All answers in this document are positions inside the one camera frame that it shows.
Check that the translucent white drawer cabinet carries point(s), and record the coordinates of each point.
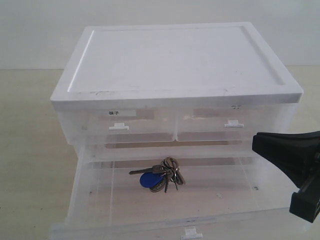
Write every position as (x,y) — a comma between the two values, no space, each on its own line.
(210,65)

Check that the top left small drawer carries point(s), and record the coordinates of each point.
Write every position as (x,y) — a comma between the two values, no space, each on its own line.
(132,125)

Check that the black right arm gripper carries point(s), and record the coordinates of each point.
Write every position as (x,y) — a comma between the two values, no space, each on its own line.
(298,157)

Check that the top right small drawer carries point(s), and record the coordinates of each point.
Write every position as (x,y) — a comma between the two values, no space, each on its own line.
(215,124)

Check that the wide clear drawer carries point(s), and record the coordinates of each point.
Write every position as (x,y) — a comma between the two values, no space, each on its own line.
(229,194)

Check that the small drawer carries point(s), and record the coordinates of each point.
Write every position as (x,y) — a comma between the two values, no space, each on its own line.
(215,124)
(132,125)

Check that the keys with blue fob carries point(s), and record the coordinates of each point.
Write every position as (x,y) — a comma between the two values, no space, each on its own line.
(159,176)

